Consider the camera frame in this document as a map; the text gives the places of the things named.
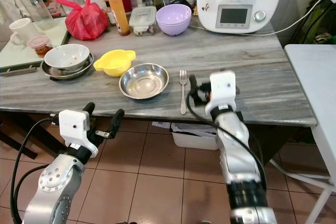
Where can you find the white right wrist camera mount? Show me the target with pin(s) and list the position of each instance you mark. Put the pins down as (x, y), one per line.
(221, 90)

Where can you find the white tray with green rim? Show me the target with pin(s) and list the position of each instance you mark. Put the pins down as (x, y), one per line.
(13, 56)

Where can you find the orange sauce squeeze bottle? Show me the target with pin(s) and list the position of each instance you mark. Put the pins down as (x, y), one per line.
(119, 18)

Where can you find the dark wooden table frame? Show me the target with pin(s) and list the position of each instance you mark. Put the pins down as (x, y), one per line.
(31, 139)

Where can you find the tied red plastic bag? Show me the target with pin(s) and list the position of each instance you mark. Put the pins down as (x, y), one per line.
(87, 21)

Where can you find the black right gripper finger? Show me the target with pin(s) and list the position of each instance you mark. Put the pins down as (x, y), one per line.
(192, 82)

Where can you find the clear lidded food container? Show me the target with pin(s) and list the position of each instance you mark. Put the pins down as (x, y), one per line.
(143, 22)

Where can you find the small jar with pink lid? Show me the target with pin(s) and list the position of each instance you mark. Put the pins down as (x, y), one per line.
(40, 46)

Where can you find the white side table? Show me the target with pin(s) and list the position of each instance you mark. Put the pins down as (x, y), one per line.
(315, 87)

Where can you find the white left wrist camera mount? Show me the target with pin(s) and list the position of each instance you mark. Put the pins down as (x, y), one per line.
(73, 127)

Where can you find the small white capped bottle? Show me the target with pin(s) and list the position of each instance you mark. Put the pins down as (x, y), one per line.
(106, 4)

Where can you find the white ceramic bowl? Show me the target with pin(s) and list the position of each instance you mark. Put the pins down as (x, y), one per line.
(66, 55)

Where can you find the white plastic storage box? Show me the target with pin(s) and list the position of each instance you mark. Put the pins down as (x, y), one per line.
(191, 140)

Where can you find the white ceramic mug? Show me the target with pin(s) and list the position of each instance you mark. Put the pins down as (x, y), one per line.
(23, 30)

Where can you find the purple plastic bowl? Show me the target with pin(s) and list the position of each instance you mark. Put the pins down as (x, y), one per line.
(174, 19)

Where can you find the silver metal fork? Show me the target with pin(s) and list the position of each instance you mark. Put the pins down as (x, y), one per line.
(184, 98)

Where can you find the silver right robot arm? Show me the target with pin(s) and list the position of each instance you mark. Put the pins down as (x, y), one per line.
(241, 166)

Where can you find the white kitchen cooking machine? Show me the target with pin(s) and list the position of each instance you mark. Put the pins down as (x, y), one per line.
(241, 3)

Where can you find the clear bottle with orange cap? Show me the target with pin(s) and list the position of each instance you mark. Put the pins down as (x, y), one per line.
(30, 2)

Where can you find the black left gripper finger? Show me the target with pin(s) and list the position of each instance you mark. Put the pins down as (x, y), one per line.
(88, 108)
(116, 121)

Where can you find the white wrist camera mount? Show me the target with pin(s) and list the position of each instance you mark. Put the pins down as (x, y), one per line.
(73, 127)
(221, 90)

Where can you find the empty stainless steel bowl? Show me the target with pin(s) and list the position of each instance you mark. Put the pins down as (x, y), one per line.
(144, 82)

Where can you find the stainless steel plate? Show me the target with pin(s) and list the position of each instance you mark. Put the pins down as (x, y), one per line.
(51, 73)

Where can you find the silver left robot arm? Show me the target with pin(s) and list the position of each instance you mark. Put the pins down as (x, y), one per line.
(55, 187)

